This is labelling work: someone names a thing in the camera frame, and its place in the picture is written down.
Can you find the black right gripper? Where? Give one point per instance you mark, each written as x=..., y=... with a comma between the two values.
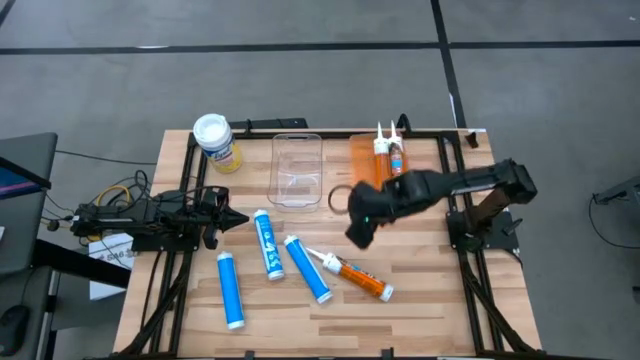
x=410, y=192

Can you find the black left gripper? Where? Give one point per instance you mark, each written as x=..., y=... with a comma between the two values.
x=210, y=207

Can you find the blue silicone sealant tube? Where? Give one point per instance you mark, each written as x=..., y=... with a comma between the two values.
x=268, y=245
x=230, y=292
x=308, y=270

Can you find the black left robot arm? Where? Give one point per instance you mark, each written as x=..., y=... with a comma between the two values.
x=130, y=217

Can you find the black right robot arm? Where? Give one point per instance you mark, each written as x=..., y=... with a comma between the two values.
x=490, y=177

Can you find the orange sealant cartridge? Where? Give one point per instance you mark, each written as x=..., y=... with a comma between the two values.
x=382, y=162
x=361, y=278

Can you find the sealant cartridge with blue label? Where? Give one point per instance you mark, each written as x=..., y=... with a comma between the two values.
x=397, y=159

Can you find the Lysol wipes canister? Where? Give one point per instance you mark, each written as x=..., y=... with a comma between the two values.
x=216, y=142

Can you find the orange transparent plastic bin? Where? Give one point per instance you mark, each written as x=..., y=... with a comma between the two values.
x=361, y=155

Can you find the clear plastic bin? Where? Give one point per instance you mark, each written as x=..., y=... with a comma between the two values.
x=295, y=172

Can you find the white printed paper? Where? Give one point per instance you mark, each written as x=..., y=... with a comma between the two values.
x=112, y=260

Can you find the small dark clip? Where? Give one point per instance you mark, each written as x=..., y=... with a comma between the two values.
x=472, y=139

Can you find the grey desk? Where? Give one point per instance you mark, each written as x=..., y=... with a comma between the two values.
x=27, y=220

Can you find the dark laptop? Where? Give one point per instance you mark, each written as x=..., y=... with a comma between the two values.
x=20, y=180

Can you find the black computer mouse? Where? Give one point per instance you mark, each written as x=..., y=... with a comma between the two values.
x=12, y=327

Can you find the black stand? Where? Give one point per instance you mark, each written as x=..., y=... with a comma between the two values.
x=620, y=192

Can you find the black table frame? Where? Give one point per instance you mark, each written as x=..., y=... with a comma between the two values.
x=430, y=135

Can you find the black mounting bracket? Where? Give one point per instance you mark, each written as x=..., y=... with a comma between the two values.
x=275, y=123

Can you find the small black bracket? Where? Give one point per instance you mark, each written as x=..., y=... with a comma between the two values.
x=387, y=354
x=249, y=355

